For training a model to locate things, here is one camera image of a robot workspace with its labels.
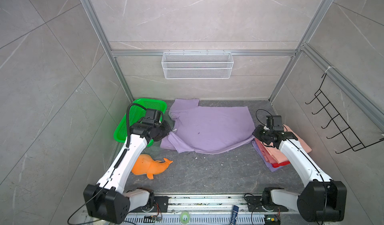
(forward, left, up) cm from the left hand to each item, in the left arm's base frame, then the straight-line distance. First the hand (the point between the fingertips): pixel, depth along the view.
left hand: (170, 126), depth 78 cm
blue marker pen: (-39, -31, -19) cm, 53 cm away
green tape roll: (-37, -6, -21) cm, 43 cm away
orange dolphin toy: (-15, +14, -15) cm, 25 cm away
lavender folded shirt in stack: (-16, -57, -19) cm, 62 cm away
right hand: (0, -49, -7) cm, 49 cm away
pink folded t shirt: (-13, -58, -12) cm, 60 cm away
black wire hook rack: (-15, -78, +11) cm, 80 cm away
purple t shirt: (+13, -23, -25) cm, 36 cm away
